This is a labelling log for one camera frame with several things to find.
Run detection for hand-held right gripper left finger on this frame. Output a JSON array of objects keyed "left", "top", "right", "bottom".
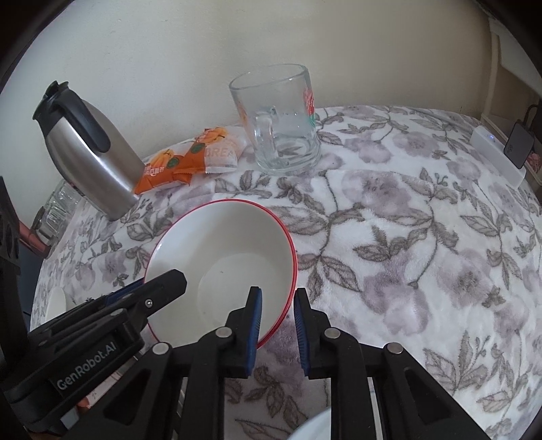
[{"left": 87, "top": 286, "right": 264, "bottom": 440}]

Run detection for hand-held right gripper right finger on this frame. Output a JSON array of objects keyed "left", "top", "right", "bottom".
[{"left": 293, "top": 288, "right": 494, "bottom": 440}]

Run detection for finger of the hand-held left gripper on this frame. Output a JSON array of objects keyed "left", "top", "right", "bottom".
[
  {"left": 26, "top": 300, "right": 128, "bottom": 344},
  {"left": 105, "top": 270, "right": 188, "bottom": 318}
]

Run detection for small white cup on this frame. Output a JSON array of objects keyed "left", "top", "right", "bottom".
[{"left": 44, "top": 288, "right": 68, "bottom": 326}]

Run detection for strawberry print bowl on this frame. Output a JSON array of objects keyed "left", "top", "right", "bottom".
[{"left": 144, "top": 199, "right": 298, "bottom": 350}]

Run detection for light blue bowl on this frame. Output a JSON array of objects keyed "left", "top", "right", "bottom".
[{"left": 290, "top": 407, "right": 335, "bottom": 440}]

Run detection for salmon pink strip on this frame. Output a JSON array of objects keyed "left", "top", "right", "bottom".
[{"left": 19, "top": 224, "right": 47, "bottom": 255}]

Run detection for small drinking glass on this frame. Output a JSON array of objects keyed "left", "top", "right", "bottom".
[{"left": 51, "top": 180, "right": 85, "bottom": 221}]

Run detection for orange snack packets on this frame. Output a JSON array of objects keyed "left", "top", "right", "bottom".
[{"left": 186, "top": 126, "right": 250, "bottom": 175}]

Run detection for stainless steel thermos jug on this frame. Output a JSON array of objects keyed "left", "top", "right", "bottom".
[{"left": 33, "top": 80, "right": 147, "bottom": 221}]

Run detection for clear glass mug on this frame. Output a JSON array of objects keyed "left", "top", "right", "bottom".
[{"left": 229, "top": 64, "right": 322, "bottom": 176}]

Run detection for white power strip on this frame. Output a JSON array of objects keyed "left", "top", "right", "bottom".
[{"left": 471, "top": 126, "right": 528, "bottom": 189}]

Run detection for black charger adapter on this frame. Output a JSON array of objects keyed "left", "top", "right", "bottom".
[{"left": 504, "top": 120, "right": 538, "bottom": 170}]

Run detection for white shelf rack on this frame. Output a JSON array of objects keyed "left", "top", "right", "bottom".
[{"left": 480, "top": 21, "right": 542, "bottom": 191}]

